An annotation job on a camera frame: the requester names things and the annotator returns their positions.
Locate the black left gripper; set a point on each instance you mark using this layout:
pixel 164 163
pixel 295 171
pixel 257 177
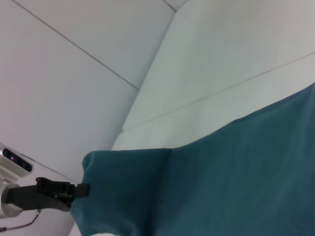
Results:
pixel 37 196

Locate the teal t-shirt with beige print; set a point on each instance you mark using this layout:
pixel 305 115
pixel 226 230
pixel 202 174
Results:
pixel 209 172

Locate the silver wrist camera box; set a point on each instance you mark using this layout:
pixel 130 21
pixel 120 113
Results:
pixel 14 162

